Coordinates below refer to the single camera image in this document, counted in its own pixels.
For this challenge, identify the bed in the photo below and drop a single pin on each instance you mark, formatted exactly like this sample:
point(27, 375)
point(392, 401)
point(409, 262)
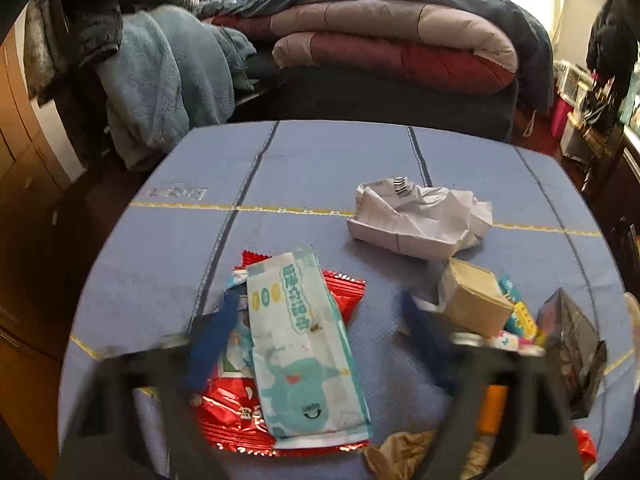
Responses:
point(350, 100)

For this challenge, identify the clear storage box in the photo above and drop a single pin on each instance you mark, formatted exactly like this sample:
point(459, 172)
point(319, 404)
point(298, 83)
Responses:
point(575, 82)

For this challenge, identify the pink storage box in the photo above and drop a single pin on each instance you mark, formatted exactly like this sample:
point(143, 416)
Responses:
point(560, 117)

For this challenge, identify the grey fuzzy blanket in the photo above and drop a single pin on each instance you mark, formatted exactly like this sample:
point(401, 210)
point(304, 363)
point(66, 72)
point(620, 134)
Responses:
point(50, 35)

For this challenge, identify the small cardboard box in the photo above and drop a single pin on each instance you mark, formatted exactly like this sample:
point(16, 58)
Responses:
point(475, 300)

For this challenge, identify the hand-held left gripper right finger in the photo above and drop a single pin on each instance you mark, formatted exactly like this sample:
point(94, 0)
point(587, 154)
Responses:
point(425, 340)

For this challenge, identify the brown wooden wardrobe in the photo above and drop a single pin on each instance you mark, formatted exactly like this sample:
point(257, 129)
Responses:
point(20, 135)

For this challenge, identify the small red wrapper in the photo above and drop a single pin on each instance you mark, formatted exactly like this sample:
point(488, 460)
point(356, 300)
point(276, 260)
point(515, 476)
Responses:
point(585, 447)

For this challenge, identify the dark foil packet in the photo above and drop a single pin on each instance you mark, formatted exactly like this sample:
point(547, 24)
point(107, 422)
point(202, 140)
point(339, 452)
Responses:
point(570, 330)

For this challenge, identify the crumpled white paper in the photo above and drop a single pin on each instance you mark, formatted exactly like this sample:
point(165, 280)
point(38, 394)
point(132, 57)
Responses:
point(415, 220)

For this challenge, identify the colourful teal yellow packet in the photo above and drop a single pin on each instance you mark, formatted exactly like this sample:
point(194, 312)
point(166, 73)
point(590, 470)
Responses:
point(522, 320)

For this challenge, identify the crumpled brown paper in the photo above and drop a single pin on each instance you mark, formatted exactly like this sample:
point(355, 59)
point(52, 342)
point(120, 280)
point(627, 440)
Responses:
point(400, 452)

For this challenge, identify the teal hanging bag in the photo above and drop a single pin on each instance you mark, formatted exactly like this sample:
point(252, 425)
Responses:
point(631, 95)

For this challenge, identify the blue tablecloth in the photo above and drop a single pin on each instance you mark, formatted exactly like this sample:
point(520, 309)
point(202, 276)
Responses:
point(310, 170)

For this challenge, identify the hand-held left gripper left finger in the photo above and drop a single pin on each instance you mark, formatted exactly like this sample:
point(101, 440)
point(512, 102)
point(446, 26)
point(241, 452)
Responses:
point(212, 345)

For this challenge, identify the dark wooden cabinet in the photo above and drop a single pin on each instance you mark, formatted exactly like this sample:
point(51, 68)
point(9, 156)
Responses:
point(620, 185)

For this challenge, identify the light blue fleece blanket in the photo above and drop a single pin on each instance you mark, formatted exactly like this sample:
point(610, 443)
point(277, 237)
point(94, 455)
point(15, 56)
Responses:
point(150, 75)

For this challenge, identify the large red snack wrapper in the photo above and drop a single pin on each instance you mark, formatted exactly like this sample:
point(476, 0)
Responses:
point(225, 420)

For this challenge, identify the pink and red folded quilt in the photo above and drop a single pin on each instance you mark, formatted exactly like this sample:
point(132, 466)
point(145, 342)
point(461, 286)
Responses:
point(400, 35)

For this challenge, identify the white teal wet wipes packet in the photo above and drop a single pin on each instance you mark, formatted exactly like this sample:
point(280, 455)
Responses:
point(295, 335)

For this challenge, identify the black hanging jacket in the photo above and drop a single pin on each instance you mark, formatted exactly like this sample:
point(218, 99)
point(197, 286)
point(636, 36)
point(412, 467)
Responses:
point(607, 40)

